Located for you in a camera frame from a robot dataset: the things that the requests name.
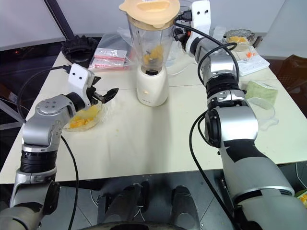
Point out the dark rounded shape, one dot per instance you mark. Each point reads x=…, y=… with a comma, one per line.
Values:
x=124, y=203
x=184, y=206

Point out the clear glass fruit bowl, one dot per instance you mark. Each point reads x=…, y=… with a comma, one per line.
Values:
x=102, y=118
x=248, y=36

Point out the red striped zip bag pack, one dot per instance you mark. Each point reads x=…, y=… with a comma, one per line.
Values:
x=110, y=53
x=106, y=64

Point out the small orange plastic item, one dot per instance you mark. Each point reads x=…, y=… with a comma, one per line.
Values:
x=250, y=55

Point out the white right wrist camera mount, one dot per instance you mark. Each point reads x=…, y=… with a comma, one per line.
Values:
x=200, y=21

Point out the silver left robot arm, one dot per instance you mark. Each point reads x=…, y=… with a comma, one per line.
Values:
x=40, y=129

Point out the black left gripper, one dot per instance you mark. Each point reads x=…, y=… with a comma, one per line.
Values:
x=91, y=93

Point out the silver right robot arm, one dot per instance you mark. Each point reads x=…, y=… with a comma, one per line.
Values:
x=239, y=124

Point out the green cloth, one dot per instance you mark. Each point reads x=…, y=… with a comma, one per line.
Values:
x=263, y=92

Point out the cream blender base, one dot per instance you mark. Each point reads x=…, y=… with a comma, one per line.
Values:
x=152, y=88

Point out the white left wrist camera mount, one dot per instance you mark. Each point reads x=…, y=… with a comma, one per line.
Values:
x=78, y=79

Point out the black plastic crate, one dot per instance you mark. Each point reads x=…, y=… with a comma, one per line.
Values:
x=295, y=72

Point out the cream blender lid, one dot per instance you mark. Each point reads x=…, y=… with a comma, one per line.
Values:
x=148, y=16

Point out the clear plastic blender jar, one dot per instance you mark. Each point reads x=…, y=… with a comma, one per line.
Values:
x=144, y=38

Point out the yellow fruit pieces pile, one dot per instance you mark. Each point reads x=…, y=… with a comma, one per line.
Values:
x=236, y=39
x=84, y=121

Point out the black scalloped plastic bowl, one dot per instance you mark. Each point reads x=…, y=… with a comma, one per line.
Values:
x=79, y=51

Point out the dark metal pole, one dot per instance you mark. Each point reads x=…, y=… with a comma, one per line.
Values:
x=58, y=16

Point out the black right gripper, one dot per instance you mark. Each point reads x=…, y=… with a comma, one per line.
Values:
x=180, y=34

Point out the white power strip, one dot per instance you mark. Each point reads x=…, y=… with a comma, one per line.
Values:
x=254, y=64

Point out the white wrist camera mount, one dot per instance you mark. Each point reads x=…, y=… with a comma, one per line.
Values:
x=200, y=21
x=78, y=79

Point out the clear plastic bag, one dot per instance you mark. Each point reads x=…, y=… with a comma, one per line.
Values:
x=110, y=40

